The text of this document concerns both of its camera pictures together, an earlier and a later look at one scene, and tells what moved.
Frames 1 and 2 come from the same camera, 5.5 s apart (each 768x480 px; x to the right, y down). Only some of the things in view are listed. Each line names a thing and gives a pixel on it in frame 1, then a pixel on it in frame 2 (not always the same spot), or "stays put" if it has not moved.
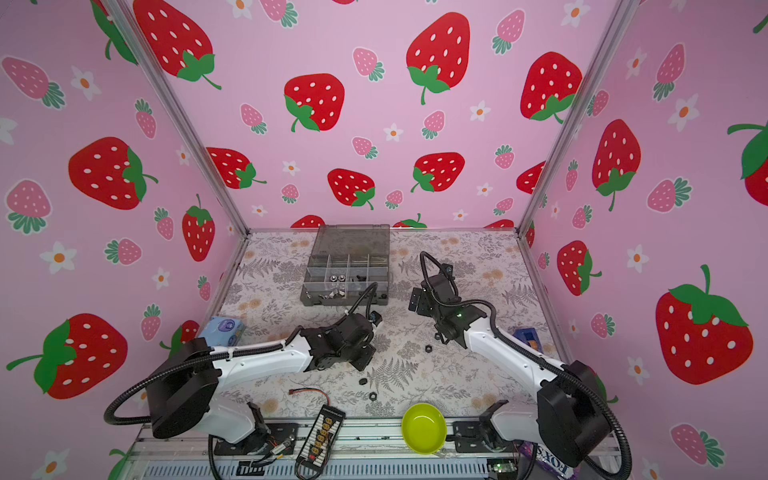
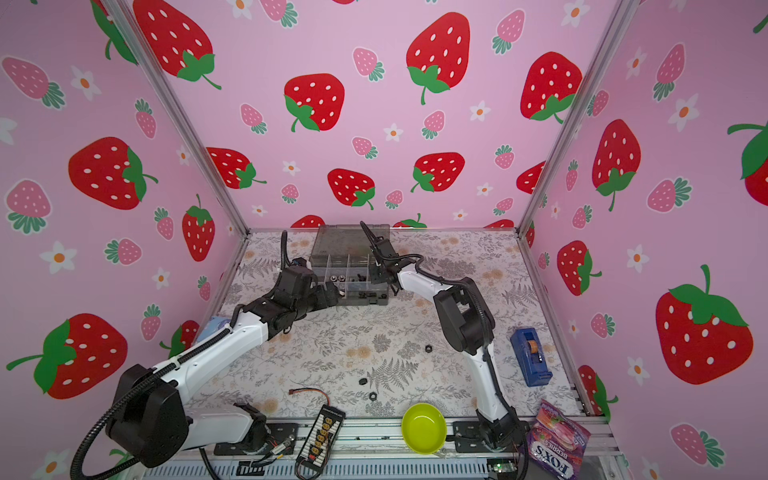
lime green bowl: (424, 428) stays put
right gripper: (421, 305) -> (373, 269)
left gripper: (366, 360) -> (323, 301)
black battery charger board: (319, 446) stays put
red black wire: (291, 391) stays put
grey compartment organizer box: (344, 260) stays put
